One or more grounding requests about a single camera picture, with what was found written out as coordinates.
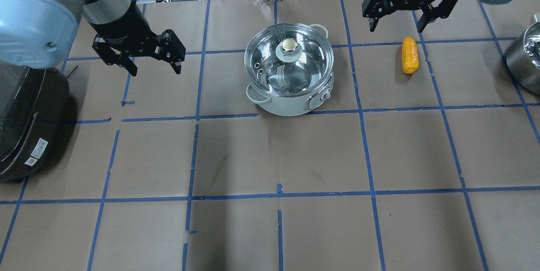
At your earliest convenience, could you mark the dark brown rice cooker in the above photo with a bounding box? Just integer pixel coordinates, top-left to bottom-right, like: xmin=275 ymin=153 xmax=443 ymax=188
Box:
xmin=0 ymin=62 xmax=70 ymax=183

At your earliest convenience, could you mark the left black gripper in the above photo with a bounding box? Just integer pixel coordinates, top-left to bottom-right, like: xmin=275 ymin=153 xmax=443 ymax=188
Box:
xmin=92 ymin=7 xmax=186 ymax=77

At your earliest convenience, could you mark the steel steamer basket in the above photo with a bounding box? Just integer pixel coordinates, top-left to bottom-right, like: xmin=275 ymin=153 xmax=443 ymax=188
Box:
xmin=505 ymin=13 xmax=540 ymax=95

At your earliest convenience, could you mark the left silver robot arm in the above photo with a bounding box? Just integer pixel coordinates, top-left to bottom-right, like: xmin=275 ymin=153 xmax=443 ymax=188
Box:
xmin=0 ymin=0 xmax=186 ymax=76

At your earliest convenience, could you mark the glass pot lid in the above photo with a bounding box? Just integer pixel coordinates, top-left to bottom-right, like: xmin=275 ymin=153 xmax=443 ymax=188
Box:
xmin=244 ymin=23 xmax=334 ymax=97

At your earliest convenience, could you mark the pale green electric pot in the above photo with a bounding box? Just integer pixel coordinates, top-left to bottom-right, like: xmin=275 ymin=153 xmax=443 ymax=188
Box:
xmin=244 ymin=22 xmax=335 ymax=117

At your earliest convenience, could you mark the yellow corn cob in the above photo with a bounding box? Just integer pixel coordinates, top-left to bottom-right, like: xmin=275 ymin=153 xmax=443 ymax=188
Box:
xmin=401 ymin=37 xmax=420 ymax=75

